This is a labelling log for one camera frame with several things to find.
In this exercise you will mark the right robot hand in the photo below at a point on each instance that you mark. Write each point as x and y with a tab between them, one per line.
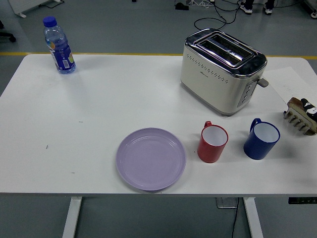
309	109

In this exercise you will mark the slice of bread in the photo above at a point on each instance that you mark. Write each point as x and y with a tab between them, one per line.
295	102

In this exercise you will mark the purple round plate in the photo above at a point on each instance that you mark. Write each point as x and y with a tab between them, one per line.
151	160

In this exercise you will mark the metal toast rack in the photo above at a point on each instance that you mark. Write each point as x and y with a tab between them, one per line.
298	121

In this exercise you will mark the blue mug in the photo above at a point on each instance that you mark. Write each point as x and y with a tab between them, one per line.
257	148

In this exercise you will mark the black table control panel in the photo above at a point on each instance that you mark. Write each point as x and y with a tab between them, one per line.
302	200

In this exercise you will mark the white furniture foot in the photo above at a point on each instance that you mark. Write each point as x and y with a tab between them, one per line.
314	13

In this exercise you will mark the cream and chrome toaster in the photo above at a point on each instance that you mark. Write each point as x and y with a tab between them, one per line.
210	81

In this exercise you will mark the person's shoe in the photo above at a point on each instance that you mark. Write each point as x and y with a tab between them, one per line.
246	8
268	8

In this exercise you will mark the red mug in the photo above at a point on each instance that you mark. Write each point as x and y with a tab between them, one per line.
209	151

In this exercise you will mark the white table leg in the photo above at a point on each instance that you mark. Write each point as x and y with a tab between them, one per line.
253	218
71	218

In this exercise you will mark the blue-capped plastic water bottle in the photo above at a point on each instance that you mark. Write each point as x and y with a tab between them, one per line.
60	53

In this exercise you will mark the white furniture base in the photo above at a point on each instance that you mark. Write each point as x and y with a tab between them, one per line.
19	8

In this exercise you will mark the black office chair base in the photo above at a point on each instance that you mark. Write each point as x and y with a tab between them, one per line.
7	34

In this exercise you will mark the clear bracket under table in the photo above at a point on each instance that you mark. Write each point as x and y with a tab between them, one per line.
226	203

